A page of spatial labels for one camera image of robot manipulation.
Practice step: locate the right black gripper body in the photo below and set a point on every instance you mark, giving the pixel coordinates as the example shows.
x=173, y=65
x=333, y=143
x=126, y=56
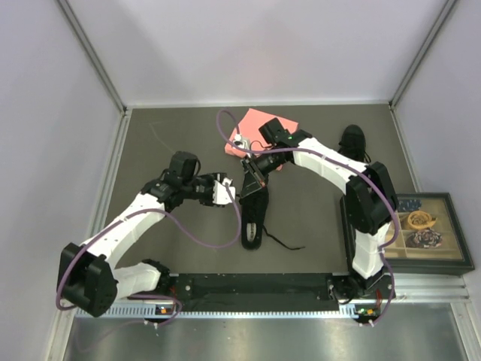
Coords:
x=267, y=162

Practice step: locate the black sneaker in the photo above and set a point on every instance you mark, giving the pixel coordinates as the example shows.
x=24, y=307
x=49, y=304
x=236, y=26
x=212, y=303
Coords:
x=253, y=211
x=353, y=144

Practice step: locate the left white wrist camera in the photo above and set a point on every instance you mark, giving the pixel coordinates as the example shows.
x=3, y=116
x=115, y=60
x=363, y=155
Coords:
x=223, y=192

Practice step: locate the aluminium frame rail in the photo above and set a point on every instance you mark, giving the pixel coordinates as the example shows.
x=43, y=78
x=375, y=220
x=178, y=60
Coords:
x=100, y=291

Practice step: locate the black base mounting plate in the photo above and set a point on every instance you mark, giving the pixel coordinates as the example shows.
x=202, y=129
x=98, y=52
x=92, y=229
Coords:
x=268, y=292

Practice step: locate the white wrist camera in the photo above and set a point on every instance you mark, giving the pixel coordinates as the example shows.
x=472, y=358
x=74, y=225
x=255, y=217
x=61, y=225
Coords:
x=241, y=142
x=223, y=192

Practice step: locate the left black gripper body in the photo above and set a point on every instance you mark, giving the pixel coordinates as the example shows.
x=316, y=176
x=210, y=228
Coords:
x=202, y=189

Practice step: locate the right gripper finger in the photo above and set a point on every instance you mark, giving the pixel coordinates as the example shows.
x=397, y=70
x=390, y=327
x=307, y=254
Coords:
x=256, y=173
x=249, y=185

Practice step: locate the dark framed compartment box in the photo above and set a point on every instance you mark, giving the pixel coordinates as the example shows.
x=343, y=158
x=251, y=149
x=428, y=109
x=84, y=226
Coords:
x=429, y=240

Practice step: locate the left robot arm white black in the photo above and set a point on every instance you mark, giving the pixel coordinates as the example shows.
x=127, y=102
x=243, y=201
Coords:
x=101, y=253

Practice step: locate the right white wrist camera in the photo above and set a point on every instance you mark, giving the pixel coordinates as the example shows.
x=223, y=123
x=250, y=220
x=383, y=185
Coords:
x=241, y=142

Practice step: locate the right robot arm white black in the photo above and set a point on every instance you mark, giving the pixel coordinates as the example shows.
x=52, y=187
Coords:
x=370, y=201

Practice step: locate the pink folded cloth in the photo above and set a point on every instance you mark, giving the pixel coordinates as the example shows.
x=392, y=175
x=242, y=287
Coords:
x=248, y=127

